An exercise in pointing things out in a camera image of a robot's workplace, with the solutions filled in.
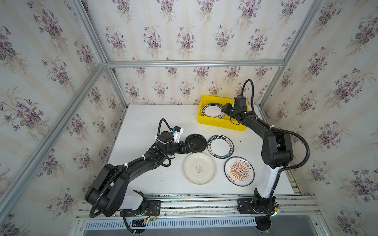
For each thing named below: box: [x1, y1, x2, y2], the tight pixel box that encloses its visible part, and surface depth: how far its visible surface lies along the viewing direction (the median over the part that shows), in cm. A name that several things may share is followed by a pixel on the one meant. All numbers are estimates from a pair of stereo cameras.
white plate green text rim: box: [206, 134, 235, 159], surface depth 98 cm
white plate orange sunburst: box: [223, 156, 255, 187], surface depth 87 cm
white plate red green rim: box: [201, 103, 226, 119], surface depth 116 cm
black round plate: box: [185, 133, 208, 153], surface depth 100 cm
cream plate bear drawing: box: [182, 152, 217, 185], surface depth 88 cm
